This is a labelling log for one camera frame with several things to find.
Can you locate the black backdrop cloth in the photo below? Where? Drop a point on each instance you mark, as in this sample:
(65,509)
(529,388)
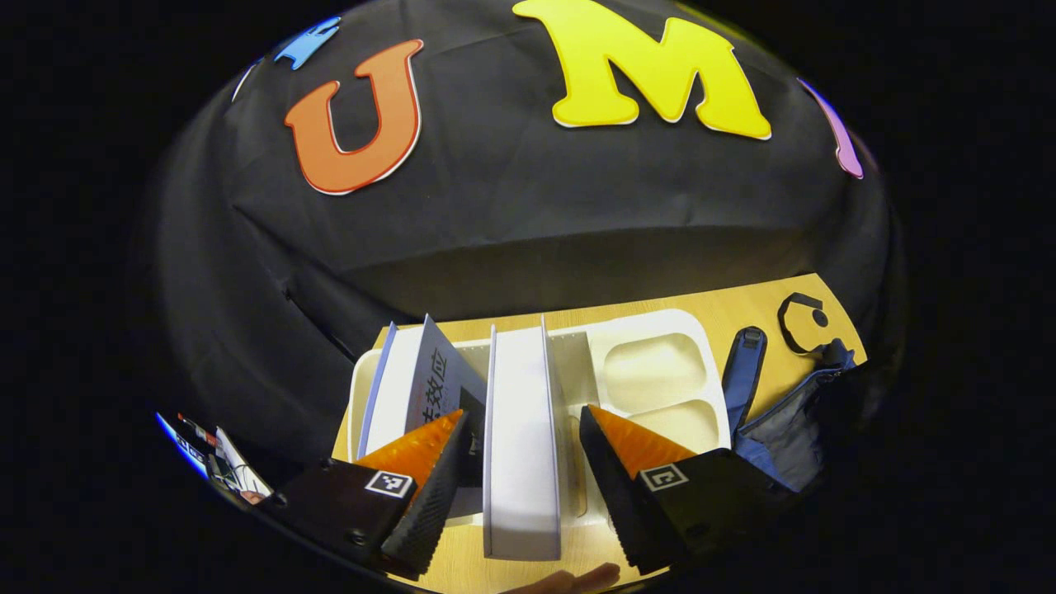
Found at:
(536,190)

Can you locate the white book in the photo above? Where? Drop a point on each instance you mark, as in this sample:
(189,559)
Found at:
(521,445)

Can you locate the blue schoolbag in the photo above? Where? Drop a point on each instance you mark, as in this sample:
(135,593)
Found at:
(784,437)

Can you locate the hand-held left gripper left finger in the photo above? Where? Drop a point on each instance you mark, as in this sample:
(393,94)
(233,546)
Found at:
(429,520)

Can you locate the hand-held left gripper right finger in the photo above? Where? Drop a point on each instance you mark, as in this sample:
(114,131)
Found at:
(615,495)

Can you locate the grey-blue cover book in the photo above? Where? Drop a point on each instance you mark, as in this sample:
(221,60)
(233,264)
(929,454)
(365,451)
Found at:
(396,388)

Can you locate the white plastic bookshelf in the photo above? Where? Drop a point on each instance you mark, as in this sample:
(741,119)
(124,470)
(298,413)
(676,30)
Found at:
(652,371)

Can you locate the white and red background object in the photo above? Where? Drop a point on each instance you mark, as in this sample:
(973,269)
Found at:
(235,470)

